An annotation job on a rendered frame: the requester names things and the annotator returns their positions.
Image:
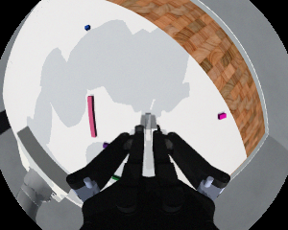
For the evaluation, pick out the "green rod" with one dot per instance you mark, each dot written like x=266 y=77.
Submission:
x=116 y=177

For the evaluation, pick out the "pink rod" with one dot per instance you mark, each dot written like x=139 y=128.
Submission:
x=91 y=115

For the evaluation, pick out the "small magenta block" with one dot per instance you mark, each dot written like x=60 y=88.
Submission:
x=222 y=115

